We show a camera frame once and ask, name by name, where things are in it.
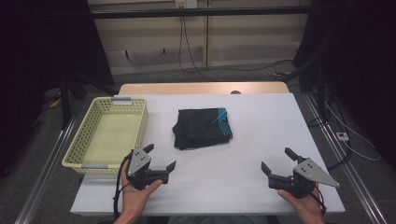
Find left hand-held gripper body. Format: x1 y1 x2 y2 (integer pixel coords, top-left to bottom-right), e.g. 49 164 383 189
126 146 171 191

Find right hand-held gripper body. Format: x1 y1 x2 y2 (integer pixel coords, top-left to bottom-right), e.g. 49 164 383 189
267 157 341 200

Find pale yellow plastic basket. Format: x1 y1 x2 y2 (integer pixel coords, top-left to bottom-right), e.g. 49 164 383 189
61 96 149 175

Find black shorts with blue print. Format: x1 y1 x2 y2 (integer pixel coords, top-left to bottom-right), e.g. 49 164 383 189
172 107 233 151

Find person's right hand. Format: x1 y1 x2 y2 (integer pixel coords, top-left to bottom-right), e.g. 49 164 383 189
276 186 325 218

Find person's left hand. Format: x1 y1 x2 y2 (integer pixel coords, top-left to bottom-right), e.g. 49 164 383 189
120 160 163 217

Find white board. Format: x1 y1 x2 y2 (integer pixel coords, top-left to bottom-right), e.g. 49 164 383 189
70 92 347 217

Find light wooden table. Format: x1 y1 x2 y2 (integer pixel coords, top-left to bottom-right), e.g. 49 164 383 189
118 81 290 96

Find black metal stand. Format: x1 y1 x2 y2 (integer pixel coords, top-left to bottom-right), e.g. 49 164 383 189
59 74 73 131

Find black curtain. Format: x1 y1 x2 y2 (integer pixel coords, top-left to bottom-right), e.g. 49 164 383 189
0 0 115 176
291 0 396 162

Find black horizontal bar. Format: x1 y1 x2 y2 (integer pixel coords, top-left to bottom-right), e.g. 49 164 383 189
89 5 313 21

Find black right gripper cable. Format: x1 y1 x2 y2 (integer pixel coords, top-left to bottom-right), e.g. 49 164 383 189
306 182 328 216

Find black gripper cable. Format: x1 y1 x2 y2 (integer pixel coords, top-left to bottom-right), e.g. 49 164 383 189
112 151 134 222
306 182 328 216

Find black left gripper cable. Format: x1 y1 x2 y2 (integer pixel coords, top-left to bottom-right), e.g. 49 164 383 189
112 151 134 222

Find white cable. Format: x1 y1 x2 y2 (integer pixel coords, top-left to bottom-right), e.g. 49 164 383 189
322 101 382 162

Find black floor cable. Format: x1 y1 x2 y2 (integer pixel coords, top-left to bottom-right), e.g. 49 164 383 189
199 58 294 82

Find black hanging cable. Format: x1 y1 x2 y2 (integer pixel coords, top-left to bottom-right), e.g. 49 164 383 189
177 7 219 82

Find white wall socket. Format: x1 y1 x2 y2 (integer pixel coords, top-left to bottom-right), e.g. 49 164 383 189
175 0 198 9

